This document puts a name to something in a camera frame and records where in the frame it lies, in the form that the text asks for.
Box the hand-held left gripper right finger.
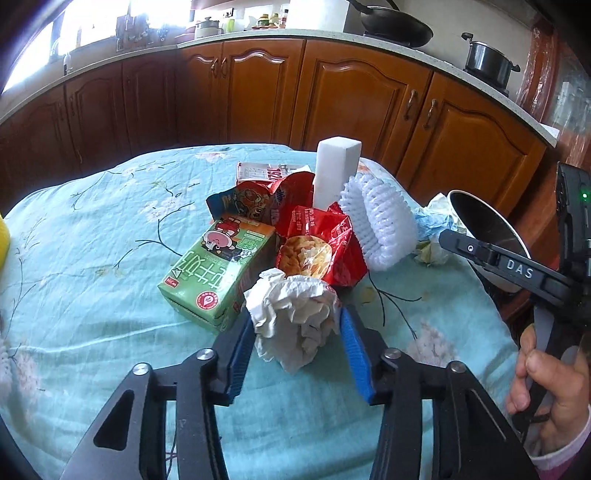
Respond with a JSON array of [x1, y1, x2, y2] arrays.
[[338, 305, 541, 480]]

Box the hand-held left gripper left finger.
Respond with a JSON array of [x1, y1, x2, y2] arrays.
[[62, 314, 257, 480]]

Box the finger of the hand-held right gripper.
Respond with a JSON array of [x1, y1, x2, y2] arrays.
[[438, 229, 573, 308]]

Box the white round bin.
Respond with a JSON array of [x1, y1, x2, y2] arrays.
[[445, 190, 532, 294]]

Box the white tissue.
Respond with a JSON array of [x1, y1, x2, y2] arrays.
[[244, 268, 340, 374]]

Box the green drink carton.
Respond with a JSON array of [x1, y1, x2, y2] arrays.
[[157, 217, 278, 333]]

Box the red chip packet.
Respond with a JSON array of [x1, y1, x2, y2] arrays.
[[276, 203, 369, 289]]

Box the blue and red snack wrapper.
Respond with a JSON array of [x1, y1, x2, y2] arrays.
[[205, 180, 278, 227]]

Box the red foil wrapper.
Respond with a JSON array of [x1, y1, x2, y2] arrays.
[[270, 170, 317, 232]]

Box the white and red carton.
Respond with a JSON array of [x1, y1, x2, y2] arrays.
[[236, 161, 315, 186]]

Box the white sponge block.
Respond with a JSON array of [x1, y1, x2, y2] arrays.
[[313, 137, 362, 210]]

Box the person's right forearm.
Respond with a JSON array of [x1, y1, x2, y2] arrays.
[[529, 431, 591, 480]]

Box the person's right hand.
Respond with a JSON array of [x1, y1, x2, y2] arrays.
[[505, 323, 591, 457]]

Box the crumpled white paper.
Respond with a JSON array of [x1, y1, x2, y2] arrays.
[[413, 237, 451, 268]]

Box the crumpled blue plastic bag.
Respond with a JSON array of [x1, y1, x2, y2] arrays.
[[413, 194, 462, 243]]

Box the wooden glass door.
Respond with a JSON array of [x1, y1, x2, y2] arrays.
[[512, 14, 591, 185]]

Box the light blue floral tablecloth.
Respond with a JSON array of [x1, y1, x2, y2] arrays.
[[0, 143, 520, 480]]

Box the pale stone countertop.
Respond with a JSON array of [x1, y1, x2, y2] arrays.
[[0, 30, 559, 148]]

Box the dark cooking pot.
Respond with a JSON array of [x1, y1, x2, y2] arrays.
[[462, 32, 522, 88]]

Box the wooden lower cabinets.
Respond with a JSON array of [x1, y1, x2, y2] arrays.
[[0, 39, 552, 222]]

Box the black wok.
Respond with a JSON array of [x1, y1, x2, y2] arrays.
[[346, 0, 435, 49]]

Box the white kettle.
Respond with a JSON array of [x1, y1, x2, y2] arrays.
[[194, 17, 225, 39]]

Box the row of condiment bottles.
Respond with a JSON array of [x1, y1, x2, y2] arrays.
[[249, 8, 289, 31]]

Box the wooden knife rack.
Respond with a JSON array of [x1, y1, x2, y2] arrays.
[[115, 14, 153, 51]]

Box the kitchen window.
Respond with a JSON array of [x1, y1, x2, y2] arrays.
[[0, 0, 195, 93]]

